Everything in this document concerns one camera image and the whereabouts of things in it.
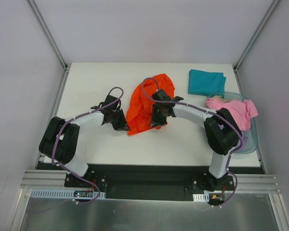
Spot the right frame post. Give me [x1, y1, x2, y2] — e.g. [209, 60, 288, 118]
[233, 0, 282, 73]

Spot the white cable duct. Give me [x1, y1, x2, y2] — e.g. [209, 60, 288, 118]
[31, 189, 105, 200]
[192, 193, 210, 203]

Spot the frame post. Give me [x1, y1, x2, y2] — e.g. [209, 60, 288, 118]
[26, 0, 68, 70]
[233, 0, 282, 73]

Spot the lavender t-shirt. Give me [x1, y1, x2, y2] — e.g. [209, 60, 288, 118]
[241, 135, 248, 145]

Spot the aluminium frame rail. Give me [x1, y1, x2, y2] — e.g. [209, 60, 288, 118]
[21, 167, 281, 194]

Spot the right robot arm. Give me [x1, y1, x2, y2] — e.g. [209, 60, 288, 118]
[149, 89, 243, 192]

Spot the pink t-shirt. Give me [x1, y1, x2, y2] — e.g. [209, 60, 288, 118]
[205, 95, 258, 131]

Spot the orange t-shirt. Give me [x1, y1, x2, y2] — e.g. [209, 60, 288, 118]
[126, 74, 175, 136]

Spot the folded teal t-shirt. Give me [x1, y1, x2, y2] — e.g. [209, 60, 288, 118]
[188, 69, 226, 96]

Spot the right white cable duct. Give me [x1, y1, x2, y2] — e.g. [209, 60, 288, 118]
[192, 193, 210, 203]

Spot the left frame post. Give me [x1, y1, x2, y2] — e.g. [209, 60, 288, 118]
[26, 0, 68, 70]

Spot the left white cable duct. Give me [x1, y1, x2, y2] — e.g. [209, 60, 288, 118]
[31, 189, 105, 200]

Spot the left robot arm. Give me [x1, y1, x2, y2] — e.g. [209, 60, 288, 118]
[39, 94, 130, 187]

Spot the clear blue plastic basket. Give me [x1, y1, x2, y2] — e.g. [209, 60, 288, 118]
[207, 91, 258, 154]

